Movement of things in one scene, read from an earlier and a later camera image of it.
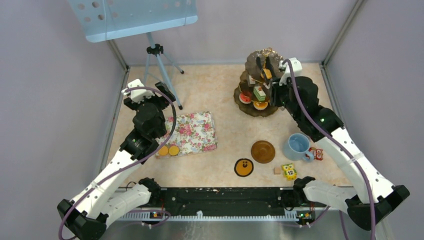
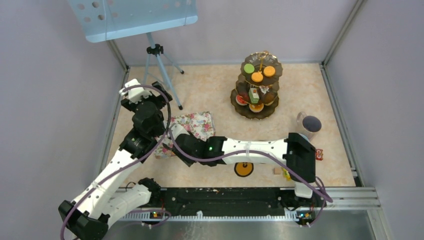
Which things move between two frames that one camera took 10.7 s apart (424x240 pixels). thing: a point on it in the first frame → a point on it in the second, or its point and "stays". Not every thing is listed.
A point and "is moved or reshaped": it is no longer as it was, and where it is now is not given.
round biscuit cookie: (268, 73) stays
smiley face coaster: (244, 167) stays
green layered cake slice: (259, 94) is moved or reshaped
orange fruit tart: (260, 106) is moved or reshaped
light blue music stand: (102, 19) stays
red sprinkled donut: (244, 99) is moved or reshaped
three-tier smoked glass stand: (252, 96) stays
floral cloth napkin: (194, 133) stays
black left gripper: (128, 102) stays
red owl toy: (318, 153) stays
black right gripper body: (280, 98) → (188, 161)
